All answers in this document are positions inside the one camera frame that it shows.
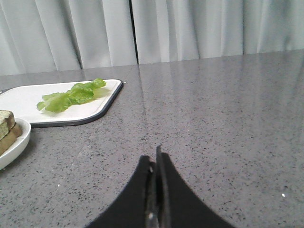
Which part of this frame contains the white round plate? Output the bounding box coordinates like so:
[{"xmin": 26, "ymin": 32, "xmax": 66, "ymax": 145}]
[{"xmin": 0, "ymin": 118, "xmax": 31, "ymax": 170}]

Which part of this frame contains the white cutting board grey rim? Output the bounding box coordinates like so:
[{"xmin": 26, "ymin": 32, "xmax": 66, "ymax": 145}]
[{"xmin": 0, "ymin": 78, "xmax": 123, "ymax": 128}]

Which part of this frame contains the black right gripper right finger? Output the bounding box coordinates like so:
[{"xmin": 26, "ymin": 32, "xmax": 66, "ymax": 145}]
[{"xmin": 156, "ymin": 145, "xmax": 233, "ymax": 228}]

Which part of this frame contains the white curtain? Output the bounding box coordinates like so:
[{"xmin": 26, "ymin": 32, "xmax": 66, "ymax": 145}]
[{"xmin": 0, "ymin": 0, "xmax": 304, "ymax": 76}]

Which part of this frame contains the green lettuce leaf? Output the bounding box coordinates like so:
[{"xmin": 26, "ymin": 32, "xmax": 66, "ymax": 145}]
[{"xmin": 36, "ymin": 78, "xmax": 106, "ymax": 113}]

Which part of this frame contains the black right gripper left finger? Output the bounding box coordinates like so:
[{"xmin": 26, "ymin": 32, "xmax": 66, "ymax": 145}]
[{"xmin": 87, "ymin": 155, "xmax": 157, "ymax": 228}]

